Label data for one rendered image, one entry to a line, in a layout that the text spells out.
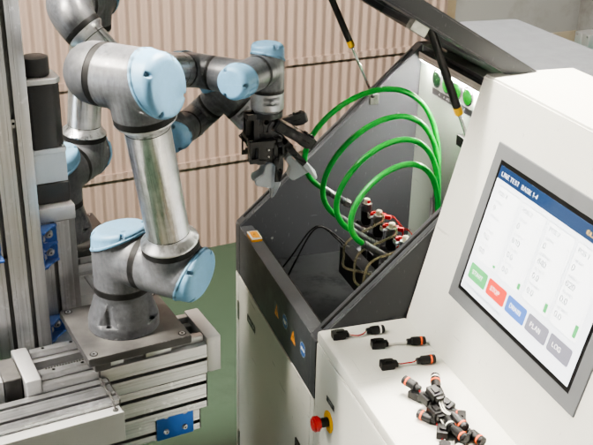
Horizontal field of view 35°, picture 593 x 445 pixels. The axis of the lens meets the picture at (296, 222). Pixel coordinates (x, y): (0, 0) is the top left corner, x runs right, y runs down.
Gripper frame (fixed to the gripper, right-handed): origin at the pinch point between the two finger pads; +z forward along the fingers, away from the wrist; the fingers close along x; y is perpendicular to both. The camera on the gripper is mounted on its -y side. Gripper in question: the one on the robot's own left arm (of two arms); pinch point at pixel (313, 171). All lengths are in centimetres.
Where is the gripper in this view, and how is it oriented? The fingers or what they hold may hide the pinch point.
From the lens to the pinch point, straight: 234.7
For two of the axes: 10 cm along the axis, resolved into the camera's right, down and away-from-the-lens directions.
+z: 6.9, 6.9, 2.3
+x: 1.2, 2.0, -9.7
